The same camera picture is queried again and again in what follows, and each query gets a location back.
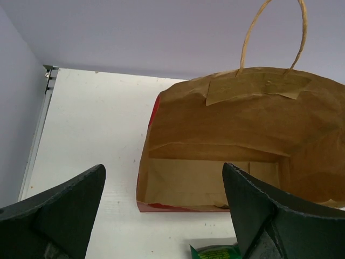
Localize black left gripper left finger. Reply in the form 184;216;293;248
1;165;106;258

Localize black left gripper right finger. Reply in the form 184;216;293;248
222;163;344;258

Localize dark green chips bag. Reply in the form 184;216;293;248
188;237;242;259

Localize red brown paper bag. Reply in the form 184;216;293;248
135;0;345;213

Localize aluminium table frame rail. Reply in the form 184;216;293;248
18;65;59;201

